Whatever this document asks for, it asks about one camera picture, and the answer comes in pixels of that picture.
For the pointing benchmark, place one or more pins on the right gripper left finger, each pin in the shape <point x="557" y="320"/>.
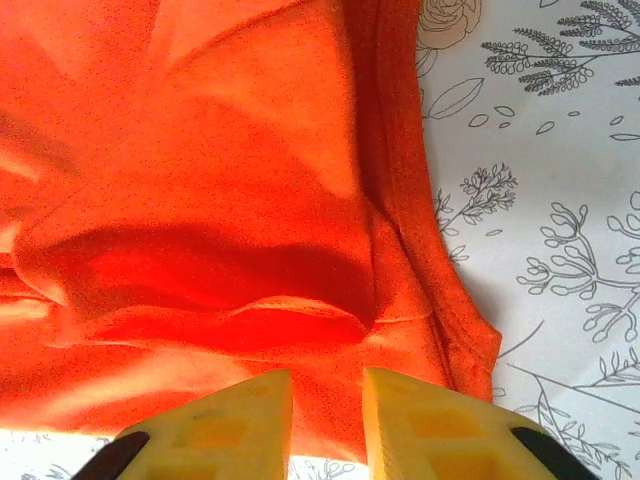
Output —
<point x="225" y="440"/>

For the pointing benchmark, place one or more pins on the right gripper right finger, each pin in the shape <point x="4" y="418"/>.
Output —
<point x="440" y="440"/>

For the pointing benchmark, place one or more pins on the orange t-shirt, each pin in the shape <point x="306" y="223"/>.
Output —
<point x="200" y="175"/>

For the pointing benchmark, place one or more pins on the floral tablecloth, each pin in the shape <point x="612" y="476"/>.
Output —
<point x="550" y="150"/>

